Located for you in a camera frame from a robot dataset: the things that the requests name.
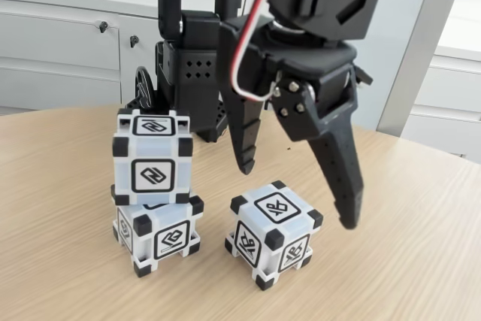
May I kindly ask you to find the white cube crossed XB symbol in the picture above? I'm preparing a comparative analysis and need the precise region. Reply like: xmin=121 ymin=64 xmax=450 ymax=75
xmin=224 ymin=180 xmax=325 ymax=292

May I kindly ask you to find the white cube N-shaped symbol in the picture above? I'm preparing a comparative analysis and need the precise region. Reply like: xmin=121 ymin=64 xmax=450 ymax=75
xmin=111 ymin=108 xmax=195 ymax=206

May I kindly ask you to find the black round logo disc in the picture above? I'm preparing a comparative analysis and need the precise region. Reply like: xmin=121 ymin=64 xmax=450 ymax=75
xmin=134 ymin=66 xmax=156 ymax=111

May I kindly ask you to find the white cube G-shaped symbol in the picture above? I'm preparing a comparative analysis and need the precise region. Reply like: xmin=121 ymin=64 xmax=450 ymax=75
xmin=110 ymin=184 xmax=206 ymax=279

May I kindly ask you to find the white drawer cabinet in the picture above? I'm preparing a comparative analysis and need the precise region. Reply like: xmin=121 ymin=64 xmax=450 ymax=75
xmin=409 ymin=16 xmax=481 ymax=160

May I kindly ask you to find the long white cabinet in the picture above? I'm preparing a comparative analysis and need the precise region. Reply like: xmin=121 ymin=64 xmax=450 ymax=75
xmin=0 ymin=0 xmax=294 ymax=115

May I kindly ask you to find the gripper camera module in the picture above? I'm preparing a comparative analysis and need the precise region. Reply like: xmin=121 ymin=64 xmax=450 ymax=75
xmin=355 ymin=66 xmax=375 ymax=87

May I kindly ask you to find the red white servo wire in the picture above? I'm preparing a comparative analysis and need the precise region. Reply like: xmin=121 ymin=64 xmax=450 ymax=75
xmin=231 ymin=0 xmax=289 ymax=103

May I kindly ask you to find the grey metal post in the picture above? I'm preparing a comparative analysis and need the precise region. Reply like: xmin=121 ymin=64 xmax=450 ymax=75
xmin=377 ymin=0 xmax=473 ymax=138

